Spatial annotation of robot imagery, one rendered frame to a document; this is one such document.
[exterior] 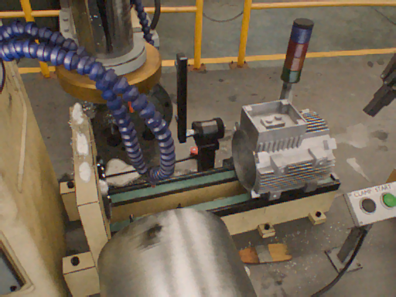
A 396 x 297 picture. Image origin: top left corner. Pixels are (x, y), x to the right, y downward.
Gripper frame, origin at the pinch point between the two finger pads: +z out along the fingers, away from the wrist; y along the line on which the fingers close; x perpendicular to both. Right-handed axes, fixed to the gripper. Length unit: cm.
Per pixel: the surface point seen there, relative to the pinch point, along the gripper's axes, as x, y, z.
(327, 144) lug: -4.2, 0.8, 13.8
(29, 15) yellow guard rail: -60, -234, 104
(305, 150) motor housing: -7.9, 0.0, 17.6
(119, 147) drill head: -38, -26, 49
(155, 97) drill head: -36, -26, 30
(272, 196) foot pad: -10.3, 3.9, 30.2
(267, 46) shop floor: 150, -248, 47
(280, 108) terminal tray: -13.3, -9.8, 14.0
